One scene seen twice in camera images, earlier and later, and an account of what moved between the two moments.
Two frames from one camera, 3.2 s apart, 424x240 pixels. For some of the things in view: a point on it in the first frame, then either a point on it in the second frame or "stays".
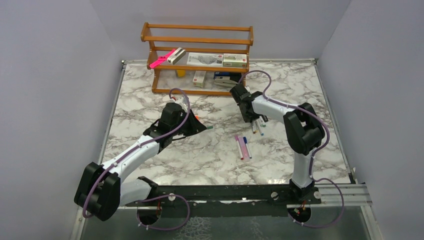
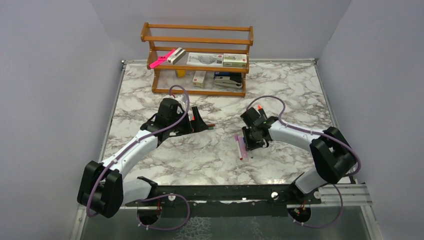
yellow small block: [181, 73] stays
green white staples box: [235, 60] stays
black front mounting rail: [201, 200] stays
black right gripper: [248, 118] → [250, 144]
